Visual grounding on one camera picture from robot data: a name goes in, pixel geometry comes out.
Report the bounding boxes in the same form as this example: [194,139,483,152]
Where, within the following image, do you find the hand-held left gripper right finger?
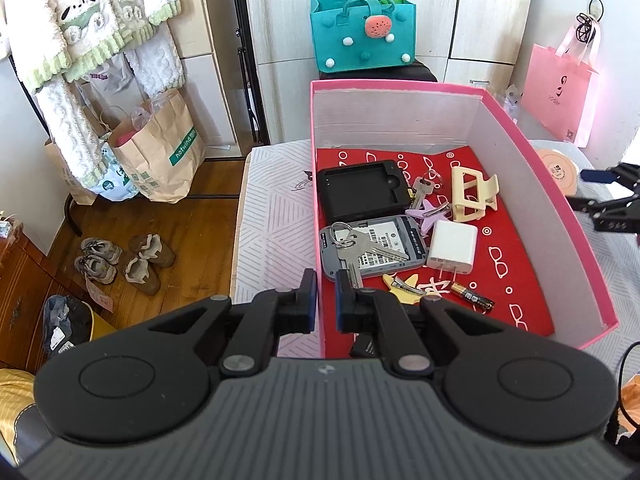
[335,269,506,378]

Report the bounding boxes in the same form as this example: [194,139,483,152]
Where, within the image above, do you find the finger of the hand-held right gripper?
[567,185,640,233]
[580,162,640,186]

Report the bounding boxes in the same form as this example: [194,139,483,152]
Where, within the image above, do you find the teal felt bag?
[310,0,417,78]

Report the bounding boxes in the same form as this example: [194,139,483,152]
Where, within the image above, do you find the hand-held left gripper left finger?
[147,268,318,378]

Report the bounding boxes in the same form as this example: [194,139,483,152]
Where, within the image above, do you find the white green plastic bag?
[90,150,141,202]

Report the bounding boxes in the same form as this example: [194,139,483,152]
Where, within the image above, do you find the brown fleece boot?
[129,234,177,267]
[123,256,162,295]

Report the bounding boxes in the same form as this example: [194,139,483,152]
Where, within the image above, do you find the purple star hair clip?
[405,199,453,235]

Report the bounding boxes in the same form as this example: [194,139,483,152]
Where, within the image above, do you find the black cable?
[617,345,640,441]

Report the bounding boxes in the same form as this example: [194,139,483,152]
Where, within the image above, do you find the pink paper slip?
[85,280,115,313]

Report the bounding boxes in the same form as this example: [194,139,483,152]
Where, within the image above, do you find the grey pocket router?
[319,214,430,281]

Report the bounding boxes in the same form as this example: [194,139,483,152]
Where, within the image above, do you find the cream claw hair clip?
[450,164,500,222]

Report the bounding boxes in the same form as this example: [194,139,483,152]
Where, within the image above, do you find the red printed cloth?
[315,145,556,358]

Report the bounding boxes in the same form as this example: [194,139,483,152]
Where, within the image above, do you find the small white trinket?
[0,210,23,241]

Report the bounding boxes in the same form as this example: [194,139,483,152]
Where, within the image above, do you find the grey sneaker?
[80,237,123,265]
[74,254,118,285]

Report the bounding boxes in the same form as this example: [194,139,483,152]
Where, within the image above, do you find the brown wooden cabinet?
[0,220,118,376]

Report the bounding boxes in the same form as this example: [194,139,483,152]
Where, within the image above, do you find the single silver key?
[409,172,443,208]

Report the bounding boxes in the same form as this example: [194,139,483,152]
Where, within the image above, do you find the yellow cloth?
[0,367,51,461]

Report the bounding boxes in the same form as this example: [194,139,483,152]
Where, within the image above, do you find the clear plastic bag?
[500,82,526,121]

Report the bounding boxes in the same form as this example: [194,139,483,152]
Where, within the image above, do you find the brown paper bag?
[44,135,101,206]
[100,87,207,204]

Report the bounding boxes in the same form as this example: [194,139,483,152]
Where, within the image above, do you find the black gold cylindrical battery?
[450,281,496,310]

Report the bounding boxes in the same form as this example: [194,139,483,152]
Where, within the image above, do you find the pink paper bag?
[521,25,600,148]

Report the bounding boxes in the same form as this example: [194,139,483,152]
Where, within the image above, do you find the pink cardboard box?
[308,79,620,361]

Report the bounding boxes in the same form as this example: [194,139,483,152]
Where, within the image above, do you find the round pink compact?
[532,147,583,198]

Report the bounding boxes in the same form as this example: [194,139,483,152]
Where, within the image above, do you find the silver key bunch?
[327,222,410,288]

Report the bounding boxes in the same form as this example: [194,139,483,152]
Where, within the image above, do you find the black silicone case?
[315,160,413,221]

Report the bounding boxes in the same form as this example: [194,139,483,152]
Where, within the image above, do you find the yellow star hair clip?
[382,272,426,306]

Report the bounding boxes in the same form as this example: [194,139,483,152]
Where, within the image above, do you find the white charger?
[425,219,478,277]

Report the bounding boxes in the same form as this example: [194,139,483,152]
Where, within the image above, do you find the dark blue bag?
[42,294,93,358]

